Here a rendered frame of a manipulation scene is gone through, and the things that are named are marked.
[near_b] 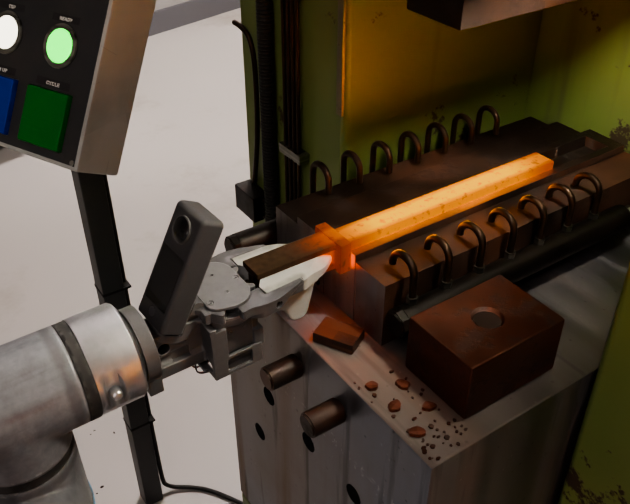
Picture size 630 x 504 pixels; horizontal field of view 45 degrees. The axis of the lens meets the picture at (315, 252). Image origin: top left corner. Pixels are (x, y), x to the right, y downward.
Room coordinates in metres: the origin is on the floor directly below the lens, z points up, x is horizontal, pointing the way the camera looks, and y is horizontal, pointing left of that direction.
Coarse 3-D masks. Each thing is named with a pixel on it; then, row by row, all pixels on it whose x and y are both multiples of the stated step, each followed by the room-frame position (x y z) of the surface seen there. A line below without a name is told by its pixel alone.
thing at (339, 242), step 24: (504, 168) 0.77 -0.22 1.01; (528, 168) 0.77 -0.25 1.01; (552, 168) 0.79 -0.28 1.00; (432, 192) 0.72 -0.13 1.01; (456, 192) 0.72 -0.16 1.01; (480, 192) 0.72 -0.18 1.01; (384, 216) 0.67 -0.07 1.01; (408, 216) 0.67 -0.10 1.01; (432, 216) 0.68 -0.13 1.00; (312, 240) 0.62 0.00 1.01; (336, 240) 0.62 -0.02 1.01; (360, 240) 0.63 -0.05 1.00; (264, 264) 0.58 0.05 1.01; (288, 264) 0.58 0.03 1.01; (336, 264) 0.61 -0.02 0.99
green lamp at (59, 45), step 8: (56, 32) 0.96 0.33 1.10; (64, 32) 0.95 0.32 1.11; (48, 40) 0.96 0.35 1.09; (56, 40) 0.95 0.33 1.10; (64, 40) 0.95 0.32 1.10; (48, 48) 0.95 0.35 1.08; (56, 48) 0.95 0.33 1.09; (64, 48) 0.94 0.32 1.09; (56, 56) 0.94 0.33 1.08; (64, 56) 0.94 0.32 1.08
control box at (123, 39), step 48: (0, 0) 1.03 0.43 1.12; (48, 0) 0.99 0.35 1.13; (96, 0) 0.96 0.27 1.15; (144, 0) 0.99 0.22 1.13; (0, 48) 0.99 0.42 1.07; (96, 48) 0.92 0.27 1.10; (144, 48) 0.98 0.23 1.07; (96, 96) 0.90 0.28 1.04; (0, 144) 0.92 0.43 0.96; (96, 144) 0.89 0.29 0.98
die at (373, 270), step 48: (480, 144) 0.89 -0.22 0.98; (528, 144) 0.87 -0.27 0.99; (336, 192) 0.77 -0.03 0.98; (384, 192) 0.75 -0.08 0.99; (528, 192) 0.75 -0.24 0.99; (576, 192) 0.75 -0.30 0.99; (624, 192) 0.78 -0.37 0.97; (288, 240) 0.71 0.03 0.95; (384, 240) 0.64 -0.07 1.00; (528, 240) 0.68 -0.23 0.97; (336, 288) 0.64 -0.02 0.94; (384, 288) 0.57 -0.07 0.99; (432, 288) 0.61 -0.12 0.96; (384, 336) 0.57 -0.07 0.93
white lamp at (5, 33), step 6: (0, 18) 1.01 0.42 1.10; (6, 18) 1.01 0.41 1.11; (12, 18) 1.00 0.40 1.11; (0, 24) 1.01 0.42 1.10; (6, 24) 1.00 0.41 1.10; (12, 24) 1.00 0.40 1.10; (0, 30) 1.00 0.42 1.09; (6, 30) 1.00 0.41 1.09; (12, 30) 0.99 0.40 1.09; (0, 36) 1.00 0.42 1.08; (6, 36) 0.99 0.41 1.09; (12, 36) 0.99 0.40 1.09; (0, 42) 0.99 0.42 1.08; (6, 42) 0.99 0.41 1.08; (12, 42) 0.99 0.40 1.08; (6, 48) 0.99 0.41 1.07
